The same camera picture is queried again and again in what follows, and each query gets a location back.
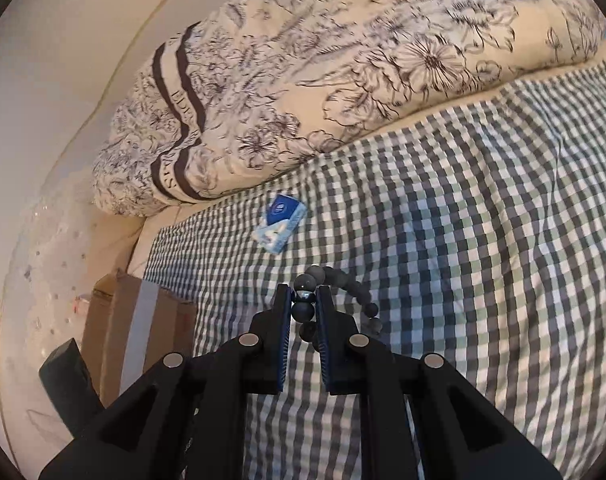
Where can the cardboard box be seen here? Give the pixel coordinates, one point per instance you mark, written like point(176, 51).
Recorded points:
point(131, 324)

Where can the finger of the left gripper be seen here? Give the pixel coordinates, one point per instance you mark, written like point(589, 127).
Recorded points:
point(67, 382)

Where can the white tufted headboard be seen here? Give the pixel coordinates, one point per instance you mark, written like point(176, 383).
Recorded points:
point(66, 245)

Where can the blue tissue pack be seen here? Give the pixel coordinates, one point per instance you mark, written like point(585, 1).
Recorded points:
point(280, 220)

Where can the floral cream duvet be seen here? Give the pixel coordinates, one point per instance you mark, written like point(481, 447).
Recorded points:
point(259, 86)

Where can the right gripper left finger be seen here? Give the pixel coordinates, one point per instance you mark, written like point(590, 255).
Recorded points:
point(185, 417)

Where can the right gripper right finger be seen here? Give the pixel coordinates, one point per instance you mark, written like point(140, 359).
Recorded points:
point(419, 418)

